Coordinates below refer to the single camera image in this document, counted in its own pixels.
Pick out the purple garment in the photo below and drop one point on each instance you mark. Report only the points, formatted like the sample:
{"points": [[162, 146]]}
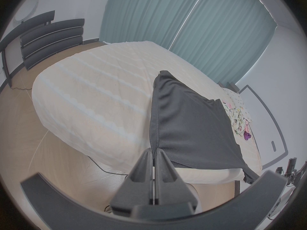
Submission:
{"points": [[247, 135]]}

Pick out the black shorts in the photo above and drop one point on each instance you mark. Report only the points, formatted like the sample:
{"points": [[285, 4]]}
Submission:
{"points": [[191, 128]]}

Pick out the grey bedside table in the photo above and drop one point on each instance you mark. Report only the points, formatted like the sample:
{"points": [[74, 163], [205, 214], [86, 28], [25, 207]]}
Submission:
{"points": [[229, 86]]}

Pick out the white printed pillow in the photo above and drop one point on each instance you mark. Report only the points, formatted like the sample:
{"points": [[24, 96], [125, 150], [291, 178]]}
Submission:
{"points": [[237, 99]]}

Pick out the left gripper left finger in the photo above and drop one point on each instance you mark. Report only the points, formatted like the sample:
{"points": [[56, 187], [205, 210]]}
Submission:
{"points": [[136, 188]]}

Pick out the pink garment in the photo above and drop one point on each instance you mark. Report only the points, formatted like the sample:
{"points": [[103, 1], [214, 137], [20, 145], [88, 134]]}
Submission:
{"points": [[248, 128]]}

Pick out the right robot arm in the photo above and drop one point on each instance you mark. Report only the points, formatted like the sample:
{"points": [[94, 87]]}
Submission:
{"points": [[291, 166]]}

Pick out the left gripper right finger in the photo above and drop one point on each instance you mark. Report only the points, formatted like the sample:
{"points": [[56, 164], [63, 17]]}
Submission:
{"points": [[170, 188]]}

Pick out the bed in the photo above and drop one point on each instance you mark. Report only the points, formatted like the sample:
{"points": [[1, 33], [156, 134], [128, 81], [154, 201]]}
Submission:
{"points": [[96, 92]]}

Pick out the blue-green curtain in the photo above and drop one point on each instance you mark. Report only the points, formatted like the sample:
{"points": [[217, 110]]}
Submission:
{"points": [[227, 32], [144, 13]]}

